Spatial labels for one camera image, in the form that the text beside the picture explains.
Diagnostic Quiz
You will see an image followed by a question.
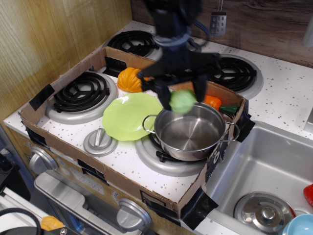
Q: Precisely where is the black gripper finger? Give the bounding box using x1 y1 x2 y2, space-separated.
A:
155 86 172 111
192 74 208 102

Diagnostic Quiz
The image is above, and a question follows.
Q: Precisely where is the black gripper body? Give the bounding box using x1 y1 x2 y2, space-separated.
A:
137 44 220 92

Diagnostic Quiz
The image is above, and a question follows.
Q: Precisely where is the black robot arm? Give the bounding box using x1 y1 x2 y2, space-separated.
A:
137 0 220 110

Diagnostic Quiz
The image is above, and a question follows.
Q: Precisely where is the orange toy carrot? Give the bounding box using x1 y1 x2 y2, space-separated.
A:
202 95 239 117

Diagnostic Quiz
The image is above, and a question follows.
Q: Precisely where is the orange toy pumpkin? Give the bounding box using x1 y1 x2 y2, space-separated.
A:
117 67 143 93

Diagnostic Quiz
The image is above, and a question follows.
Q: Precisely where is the back right black burner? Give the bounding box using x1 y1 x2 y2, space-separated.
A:
209 54 264 100

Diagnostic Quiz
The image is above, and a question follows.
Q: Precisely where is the black burner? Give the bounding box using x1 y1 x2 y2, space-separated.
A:
103 30 162 61
209 54 264 100
135 134 206 177
45 71 118 124

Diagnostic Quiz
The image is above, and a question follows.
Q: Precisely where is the back left black burner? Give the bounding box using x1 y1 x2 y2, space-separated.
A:
103 30 162 61

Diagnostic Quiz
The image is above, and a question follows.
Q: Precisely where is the light green plastic plate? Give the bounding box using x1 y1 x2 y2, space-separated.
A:
102 93 162 141

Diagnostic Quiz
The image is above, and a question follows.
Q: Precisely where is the hanging silver spatula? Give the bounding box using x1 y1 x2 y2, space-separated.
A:
209 0 227 38

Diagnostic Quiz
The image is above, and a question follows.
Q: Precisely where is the front right black burner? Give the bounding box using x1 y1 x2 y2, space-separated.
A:
135 134 206 177

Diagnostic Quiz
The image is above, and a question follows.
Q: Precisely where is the front left black burner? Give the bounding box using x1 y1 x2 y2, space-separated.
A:
45 71 118 124

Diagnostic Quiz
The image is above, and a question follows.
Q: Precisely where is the front silver stovetop knob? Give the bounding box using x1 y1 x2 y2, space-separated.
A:
83 128 118 157

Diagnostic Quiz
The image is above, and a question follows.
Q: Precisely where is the grey toy sink basin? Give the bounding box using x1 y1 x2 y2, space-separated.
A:
205 122 313 235

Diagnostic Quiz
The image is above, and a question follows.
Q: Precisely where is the silver faucet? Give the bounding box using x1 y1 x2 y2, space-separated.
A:
302 16 313 47

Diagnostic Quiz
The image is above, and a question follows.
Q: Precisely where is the right silver oven knob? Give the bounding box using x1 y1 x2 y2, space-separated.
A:
116 198 152 232

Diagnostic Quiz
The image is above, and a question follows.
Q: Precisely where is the silver oven knob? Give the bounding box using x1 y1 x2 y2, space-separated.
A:
116 198 152 232
29 146 58 175

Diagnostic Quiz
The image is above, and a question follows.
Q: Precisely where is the brown cardboard fence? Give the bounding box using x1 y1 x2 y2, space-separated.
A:
18 46 256 231

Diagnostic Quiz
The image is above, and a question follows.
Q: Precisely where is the left silver oven knob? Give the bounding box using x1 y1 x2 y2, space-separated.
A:
29 146 58 175

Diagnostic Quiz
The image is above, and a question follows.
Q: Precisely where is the stainless steel pot lid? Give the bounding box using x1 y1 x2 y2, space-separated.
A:
233 192 296 235

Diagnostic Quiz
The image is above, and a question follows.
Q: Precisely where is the red toy object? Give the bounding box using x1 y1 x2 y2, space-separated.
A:
303 184 313 206

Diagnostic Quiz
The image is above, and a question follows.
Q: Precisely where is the light blue bowl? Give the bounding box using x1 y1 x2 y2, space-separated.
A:
281 214 313 235

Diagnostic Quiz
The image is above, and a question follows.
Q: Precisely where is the orange yellow object on floor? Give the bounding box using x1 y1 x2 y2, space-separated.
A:
40 215 64 231

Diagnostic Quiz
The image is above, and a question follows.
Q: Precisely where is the silver oven door handle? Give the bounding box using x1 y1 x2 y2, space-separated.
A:
34 173 127 235

